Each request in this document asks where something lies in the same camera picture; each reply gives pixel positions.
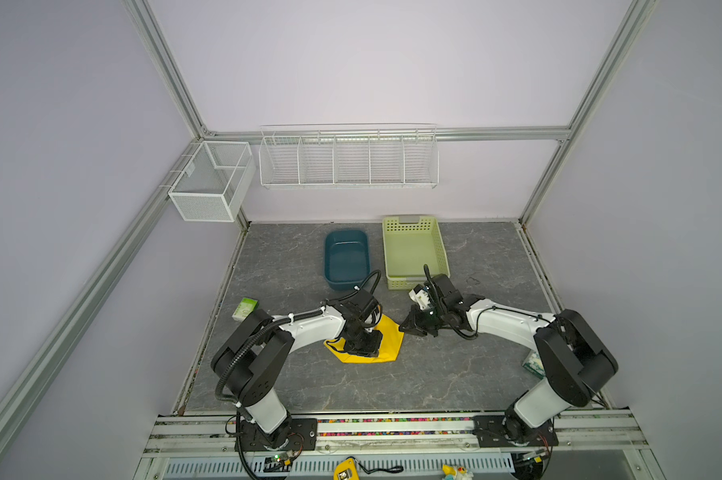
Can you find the yellow paper napkin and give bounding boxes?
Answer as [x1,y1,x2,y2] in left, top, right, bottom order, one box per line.
[323,314,404,364]

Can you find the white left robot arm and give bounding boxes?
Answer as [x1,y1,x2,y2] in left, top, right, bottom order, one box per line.
[210,289,383,436]

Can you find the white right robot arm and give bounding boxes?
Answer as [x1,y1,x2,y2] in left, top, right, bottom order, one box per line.
[399,274,619,445]

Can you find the dark teal plastic tub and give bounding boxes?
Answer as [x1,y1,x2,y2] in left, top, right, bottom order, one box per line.
[324,229,371,291]

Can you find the light green perforated basket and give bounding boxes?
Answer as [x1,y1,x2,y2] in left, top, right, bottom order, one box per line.
[382,216,451,291]

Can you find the colourful tissue packet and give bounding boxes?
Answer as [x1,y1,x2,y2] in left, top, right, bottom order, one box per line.
[522,351,546,379]

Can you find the small green box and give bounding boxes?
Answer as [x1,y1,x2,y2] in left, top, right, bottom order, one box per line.
[231,297,259,322]

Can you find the yellow handheld device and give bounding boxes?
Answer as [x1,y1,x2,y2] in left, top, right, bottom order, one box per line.
[333,457,360,480]

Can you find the yellow white toy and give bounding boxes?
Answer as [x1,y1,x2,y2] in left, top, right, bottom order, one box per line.
[442,464,474,480]

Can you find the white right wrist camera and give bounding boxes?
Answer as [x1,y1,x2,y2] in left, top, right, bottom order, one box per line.
[409,284,433,311]

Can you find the black corrugated left cable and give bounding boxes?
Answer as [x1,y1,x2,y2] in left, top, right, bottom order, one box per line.
[214,269,383,404]

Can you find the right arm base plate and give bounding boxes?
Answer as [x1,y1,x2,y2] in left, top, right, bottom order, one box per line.
[473,414,559,448]

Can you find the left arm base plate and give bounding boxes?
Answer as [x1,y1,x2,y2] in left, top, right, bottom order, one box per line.
[238,417,318,452]

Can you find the white wire wall basket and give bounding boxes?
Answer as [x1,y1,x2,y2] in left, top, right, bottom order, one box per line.
[259,123,440,189]

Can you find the white mesh wall box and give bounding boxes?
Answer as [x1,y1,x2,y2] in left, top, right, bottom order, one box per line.
[169,141,256,223]

